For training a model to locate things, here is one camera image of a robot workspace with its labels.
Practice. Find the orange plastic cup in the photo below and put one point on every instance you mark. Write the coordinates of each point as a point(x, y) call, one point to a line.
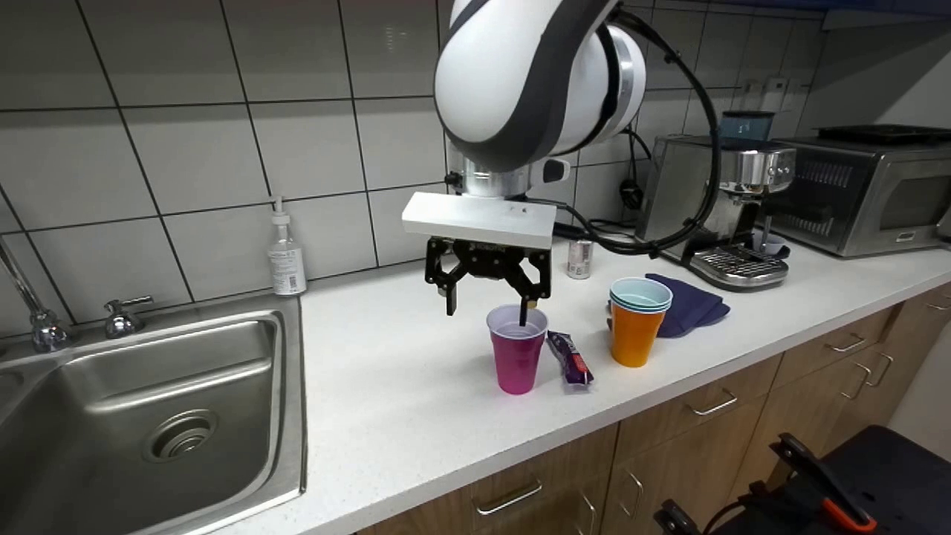
point(633, 342)

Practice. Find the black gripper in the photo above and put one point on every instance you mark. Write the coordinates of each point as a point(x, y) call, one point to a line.
point(491, 257)

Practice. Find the chrome faucet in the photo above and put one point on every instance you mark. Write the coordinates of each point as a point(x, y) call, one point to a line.
point(43, 321)

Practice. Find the silver toaster oven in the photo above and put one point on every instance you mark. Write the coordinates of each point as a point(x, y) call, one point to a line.
point(872, 198)

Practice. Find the magenta plastic cup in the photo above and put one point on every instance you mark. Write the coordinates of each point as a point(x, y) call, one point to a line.
point(519, 357)

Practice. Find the silver espresso machine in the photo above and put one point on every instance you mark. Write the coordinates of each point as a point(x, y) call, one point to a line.
point(739, 198)

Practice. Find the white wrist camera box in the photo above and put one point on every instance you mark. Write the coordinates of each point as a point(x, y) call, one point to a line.
point(480, 219)

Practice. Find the stainless steel sink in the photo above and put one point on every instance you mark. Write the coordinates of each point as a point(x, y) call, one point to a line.
point(149, 425)

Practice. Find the small glass shaker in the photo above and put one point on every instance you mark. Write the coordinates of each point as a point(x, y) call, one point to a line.
point(581, 259)

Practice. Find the green plastic cup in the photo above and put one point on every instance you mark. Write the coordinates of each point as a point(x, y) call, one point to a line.
point(641, 293)

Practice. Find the black chair with orange part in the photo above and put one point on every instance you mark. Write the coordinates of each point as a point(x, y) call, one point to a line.
point(872, 486)

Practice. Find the wooden kitchen cabinet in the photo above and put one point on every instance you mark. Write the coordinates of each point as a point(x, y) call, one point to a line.
point(672, 446)

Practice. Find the purple protein bar wrapper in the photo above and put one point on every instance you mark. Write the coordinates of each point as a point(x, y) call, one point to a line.
point(571, 360)

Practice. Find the clear soap pump bottle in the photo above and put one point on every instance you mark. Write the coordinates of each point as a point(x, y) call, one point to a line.
point(286, 263)

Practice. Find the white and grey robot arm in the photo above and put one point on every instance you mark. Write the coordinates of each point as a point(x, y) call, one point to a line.
point(516, 78)

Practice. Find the navy blue cloth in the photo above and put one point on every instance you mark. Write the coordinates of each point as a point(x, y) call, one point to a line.
point(700, 300)

